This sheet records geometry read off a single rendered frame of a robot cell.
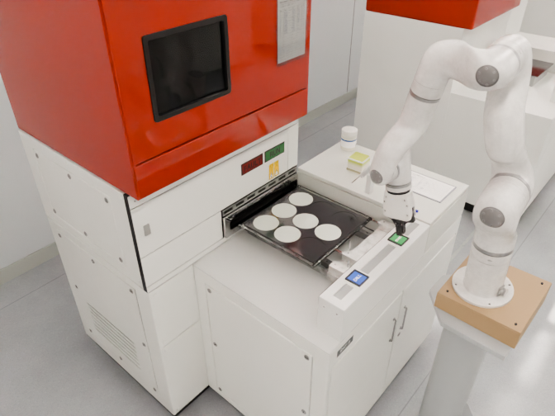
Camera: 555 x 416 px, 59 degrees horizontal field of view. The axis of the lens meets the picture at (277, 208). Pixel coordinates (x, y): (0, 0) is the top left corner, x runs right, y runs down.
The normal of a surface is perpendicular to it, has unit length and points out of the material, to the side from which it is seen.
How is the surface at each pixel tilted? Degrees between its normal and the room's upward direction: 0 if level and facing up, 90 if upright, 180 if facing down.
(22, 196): 90
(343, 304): 0
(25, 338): 0
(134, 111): 90
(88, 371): 0
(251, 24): 90
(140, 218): 90
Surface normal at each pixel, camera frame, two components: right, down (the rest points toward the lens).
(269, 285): 0.00, -0.82
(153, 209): 0.76, 0.37
